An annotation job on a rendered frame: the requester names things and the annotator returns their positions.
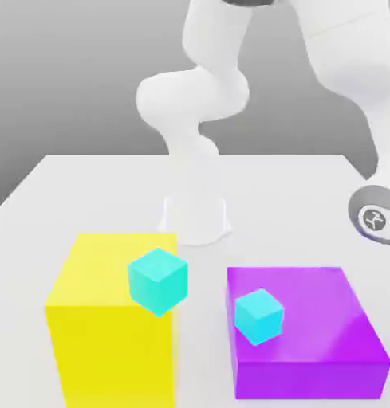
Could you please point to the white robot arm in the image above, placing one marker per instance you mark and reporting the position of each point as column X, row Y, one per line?
column 194, row 92

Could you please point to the small turquoise cube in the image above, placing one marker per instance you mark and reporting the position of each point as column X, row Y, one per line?
column 158, row 282

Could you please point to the small cyan cube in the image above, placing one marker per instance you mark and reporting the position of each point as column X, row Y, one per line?
column 260, row 317

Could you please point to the large purple box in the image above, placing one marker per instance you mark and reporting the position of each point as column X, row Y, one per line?
column 315, row 318

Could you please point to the large yellow box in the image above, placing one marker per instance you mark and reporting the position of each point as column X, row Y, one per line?
column 108, row 347

